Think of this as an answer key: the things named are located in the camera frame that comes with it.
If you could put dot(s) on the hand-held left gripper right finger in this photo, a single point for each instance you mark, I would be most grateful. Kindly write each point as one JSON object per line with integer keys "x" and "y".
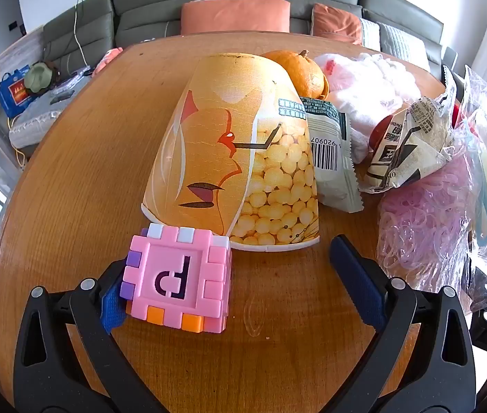
{"x": 355, "y": 284}

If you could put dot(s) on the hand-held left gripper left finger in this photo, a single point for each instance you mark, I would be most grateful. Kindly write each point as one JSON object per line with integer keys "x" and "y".
{"x": 112, "y": 314}

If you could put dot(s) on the pink toy cube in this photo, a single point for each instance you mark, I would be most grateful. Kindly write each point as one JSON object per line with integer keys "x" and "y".
{"x": 174, "y": 279}

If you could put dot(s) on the bag of pink rubber bands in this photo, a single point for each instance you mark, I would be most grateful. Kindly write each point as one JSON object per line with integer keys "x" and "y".
{"x": 420, "y": 215}

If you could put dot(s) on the green white snack packet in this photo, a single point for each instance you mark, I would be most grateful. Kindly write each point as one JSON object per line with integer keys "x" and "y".
{"x": 334, "y": 172}

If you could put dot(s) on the red round object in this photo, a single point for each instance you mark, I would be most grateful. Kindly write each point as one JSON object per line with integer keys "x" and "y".
{"x": 380, "y": 134}

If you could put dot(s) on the orange printed paper cup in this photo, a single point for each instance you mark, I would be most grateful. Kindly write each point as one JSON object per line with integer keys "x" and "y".
{"x": 226, "y": 137}

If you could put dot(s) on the white plastic bag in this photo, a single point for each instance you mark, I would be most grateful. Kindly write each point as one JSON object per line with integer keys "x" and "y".
{"x": 368, "y": 86}

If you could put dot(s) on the orange tangerine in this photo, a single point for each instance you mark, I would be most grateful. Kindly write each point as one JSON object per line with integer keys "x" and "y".
{"x": 301, "y": 71}

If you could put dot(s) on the grey quilted sofa blanket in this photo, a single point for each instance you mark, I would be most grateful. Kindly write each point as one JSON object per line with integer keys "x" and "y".
{"x": 32, "y": 120}

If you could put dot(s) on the blue shopping bag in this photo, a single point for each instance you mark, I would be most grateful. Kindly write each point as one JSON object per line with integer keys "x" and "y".
{"x": 13, "y": 92}

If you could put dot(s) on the large grey striped cushion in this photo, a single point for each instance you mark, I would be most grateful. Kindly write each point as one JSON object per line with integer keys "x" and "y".
{"x": 405, "y": 45}

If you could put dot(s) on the grey chair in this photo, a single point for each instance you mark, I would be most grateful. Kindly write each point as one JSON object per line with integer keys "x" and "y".
{"x": 450, "y": 58}

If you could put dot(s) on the green hat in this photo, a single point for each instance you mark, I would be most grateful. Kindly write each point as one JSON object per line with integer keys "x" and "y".
{"x": 37, "y": 78}

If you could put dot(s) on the small grey striped cushion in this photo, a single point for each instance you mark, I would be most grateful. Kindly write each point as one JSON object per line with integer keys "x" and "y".
{"x": 370, "y": 33}

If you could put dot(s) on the pink cloth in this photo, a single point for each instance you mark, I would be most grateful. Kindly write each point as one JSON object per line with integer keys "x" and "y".
{"x": 108, "y": 61}

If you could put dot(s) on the small orange cushion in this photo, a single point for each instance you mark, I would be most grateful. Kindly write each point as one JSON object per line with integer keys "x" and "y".
{"x": 338, "y": 23}

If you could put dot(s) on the large orange cushion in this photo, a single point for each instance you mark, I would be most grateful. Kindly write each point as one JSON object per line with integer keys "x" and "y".
{"x": 235, "y": 15}

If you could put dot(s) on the grey green sofa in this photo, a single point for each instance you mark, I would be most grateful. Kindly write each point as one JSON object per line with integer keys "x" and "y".
{"x": 148, "y": 0}

